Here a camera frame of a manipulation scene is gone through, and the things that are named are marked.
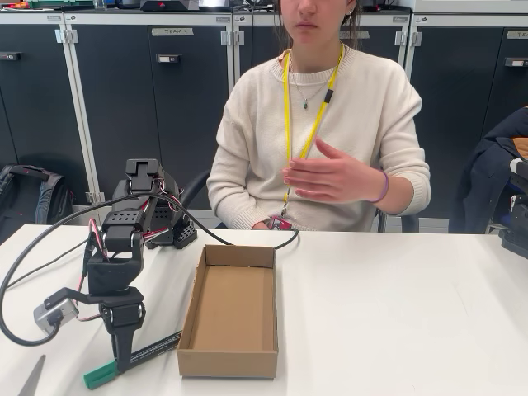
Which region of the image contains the black marker with green cap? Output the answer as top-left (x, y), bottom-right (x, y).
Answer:
top-left (82, 331), bottom-right (183, 390)

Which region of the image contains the brown cardboard box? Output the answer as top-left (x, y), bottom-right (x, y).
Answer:
top-left (177, 243), bottom-right (280, 380)

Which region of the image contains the person's right forearm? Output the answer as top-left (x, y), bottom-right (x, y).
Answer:
top-left (205, 172), bottom-right (265, 230)

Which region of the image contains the person's left forearm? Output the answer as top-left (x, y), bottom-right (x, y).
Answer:
top-left (381, 163), bottom-right (432, 216)

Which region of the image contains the person in cream sweater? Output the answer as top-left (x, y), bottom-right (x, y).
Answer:
top-left (205, 0), bottom-right (432, 232)

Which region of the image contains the person's left hand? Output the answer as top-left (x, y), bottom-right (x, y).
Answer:
top-left (282, 138), bottom-right (385, 205)

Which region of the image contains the grey metal blade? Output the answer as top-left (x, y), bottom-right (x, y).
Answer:
top-left (18, 353), bottom-right (47, 396)

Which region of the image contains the dark grey backpack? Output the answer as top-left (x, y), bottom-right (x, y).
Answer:
top-left (0, 163), bottom-right (75, 244)

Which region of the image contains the pink badge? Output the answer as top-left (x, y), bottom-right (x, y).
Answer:
top-left (268, 214), bottom-right (293, 232)

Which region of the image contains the purple wrist band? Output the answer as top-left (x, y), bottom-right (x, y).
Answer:
top-left (369, 169), bottom-right (390, 204)

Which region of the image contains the black device with red accents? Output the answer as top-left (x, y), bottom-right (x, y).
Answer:
top-left (139, 0), bottom-right (200, 12)

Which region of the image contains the dark jacket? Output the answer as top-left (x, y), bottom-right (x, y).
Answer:
top-left (461, 107), bottom-right (528, 234)

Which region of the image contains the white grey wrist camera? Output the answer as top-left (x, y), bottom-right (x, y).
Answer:
top-left (32, 288), bottom-right (90, 331)

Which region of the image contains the thin grey cable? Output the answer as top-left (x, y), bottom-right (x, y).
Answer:
top-left (6, 237), bottom-right (92, 289)

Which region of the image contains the thick black cable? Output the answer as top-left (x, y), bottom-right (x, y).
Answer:
top-left (0, 193), bottom-right (300, 347)

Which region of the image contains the yellow lanyard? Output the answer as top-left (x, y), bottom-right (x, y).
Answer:
top-left (281, 43), bottom-right (345, 218)

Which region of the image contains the thin necklace with green pendant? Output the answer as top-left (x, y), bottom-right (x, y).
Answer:
top-left (288, 57), bottom-right (337, 111)

